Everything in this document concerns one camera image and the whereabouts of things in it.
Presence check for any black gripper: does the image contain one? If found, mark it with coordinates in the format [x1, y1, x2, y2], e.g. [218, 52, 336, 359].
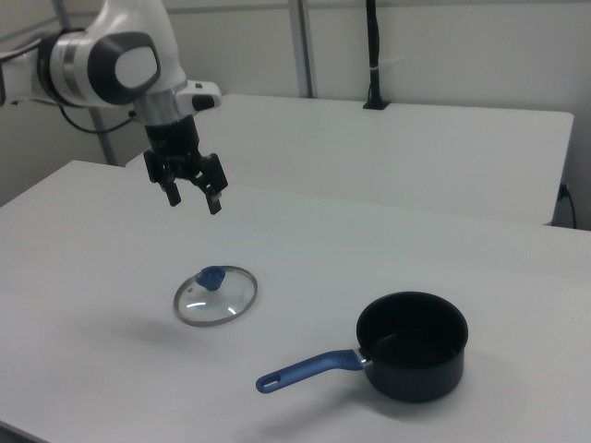
[142, 114, 230, 216]

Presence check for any glass lid with blue knob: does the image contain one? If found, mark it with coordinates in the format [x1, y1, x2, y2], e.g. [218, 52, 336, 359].
[173, 264, 259, 329]

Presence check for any white background table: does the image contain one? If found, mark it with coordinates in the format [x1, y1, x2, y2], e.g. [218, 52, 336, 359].
[125, 94, 575, 227]

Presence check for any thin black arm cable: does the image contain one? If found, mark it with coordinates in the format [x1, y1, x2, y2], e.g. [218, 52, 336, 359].
[57, 103, 142, 136]

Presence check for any white cable tie tag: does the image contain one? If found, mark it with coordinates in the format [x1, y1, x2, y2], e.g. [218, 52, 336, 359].
[368, 55, 404, 74]

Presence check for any black pole with cables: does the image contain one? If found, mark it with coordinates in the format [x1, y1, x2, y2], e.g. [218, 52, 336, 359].
[362, 0, 392, 111]

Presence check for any black saucepan with blue handle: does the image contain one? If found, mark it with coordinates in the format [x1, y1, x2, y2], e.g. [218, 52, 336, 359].
[255, 290, 470, 405]

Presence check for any black cable with blue plug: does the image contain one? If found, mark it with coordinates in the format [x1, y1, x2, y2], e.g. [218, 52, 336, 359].
[556, 182, 579, 230]

